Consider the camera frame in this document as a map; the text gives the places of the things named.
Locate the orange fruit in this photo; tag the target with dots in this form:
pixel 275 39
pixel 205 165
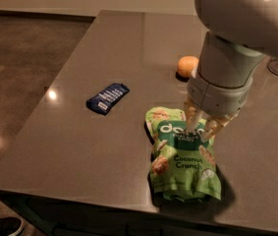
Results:
pixel 187 66

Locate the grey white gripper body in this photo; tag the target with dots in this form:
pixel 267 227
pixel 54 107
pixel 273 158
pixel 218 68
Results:
pixel 215 98

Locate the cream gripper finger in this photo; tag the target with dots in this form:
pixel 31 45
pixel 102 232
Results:
pixel 214 125
pixel 193 114

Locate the green rice chip bag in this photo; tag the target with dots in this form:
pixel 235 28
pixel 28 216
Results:
pixel 183 167

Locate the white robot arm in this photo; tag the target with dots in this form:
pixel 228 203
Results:
pixel 240 33

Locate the blue snack bar wrapper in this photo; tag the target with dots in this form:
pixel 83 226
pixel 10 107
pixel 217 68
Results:
pixel 106 99

